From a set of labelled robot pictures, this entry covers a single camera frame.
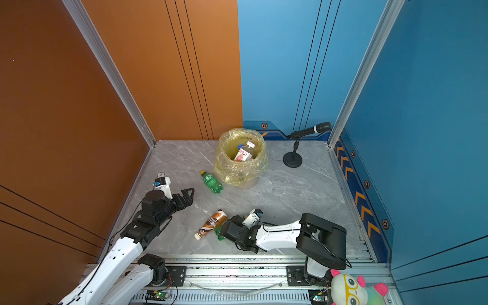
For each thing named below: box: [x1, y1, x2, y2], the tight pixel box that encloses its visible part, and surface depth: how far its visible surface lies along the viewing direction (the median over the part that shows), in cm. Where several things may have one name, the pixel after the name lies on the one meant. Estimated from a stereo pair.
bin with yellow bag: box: [213, 128, 269, 189], surface depth 87 cm
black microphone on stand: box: [282, 122, 333, 169], surface depth 98 cm
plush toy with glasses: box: [330, 268, 389, 305], surface depth 66 cm
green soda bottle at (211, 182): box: [200, 170, 224, 194], surface depth 98 cm
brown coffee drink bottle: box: [193, 209, 229, 241], surface depth 84 cm
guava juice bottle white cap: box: [234, 141, 256, 163], surface depth 88 cm
